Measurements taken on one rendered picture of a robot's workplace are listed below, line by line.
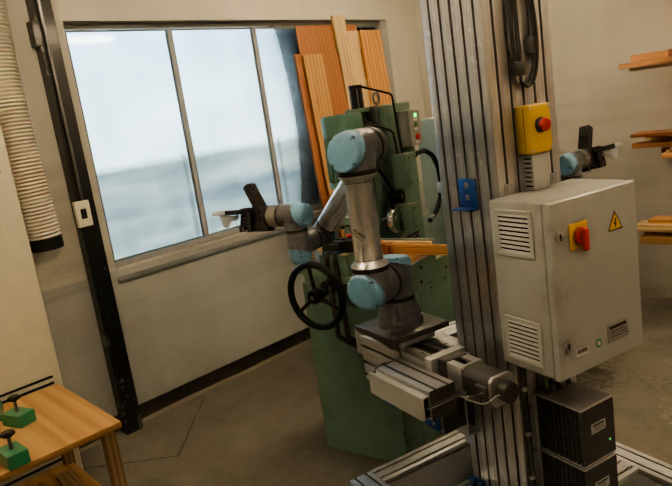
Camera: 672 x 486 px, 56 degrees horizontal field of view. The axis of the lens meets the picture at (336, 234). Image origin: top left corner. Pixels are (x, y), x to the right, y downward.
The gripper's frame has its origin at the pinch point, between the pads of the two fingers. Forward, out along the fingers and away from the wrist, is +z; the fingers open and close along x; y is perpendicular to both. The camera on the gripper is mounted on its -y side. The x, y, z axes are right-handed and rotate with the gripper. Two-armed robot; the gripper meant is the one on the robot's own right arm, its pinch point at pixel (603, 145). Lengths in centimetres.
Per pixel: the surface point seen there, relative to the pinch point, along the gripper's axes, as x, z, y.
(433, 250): -52, -53, 25
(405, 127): -72, -29, -27
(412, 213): -70, -40, 10
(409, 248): -63, -55, 23
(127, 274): -220, -105, 12
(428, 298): -73, -38, 49
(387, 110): -73, -37, -36
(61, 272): -218, -139, 1
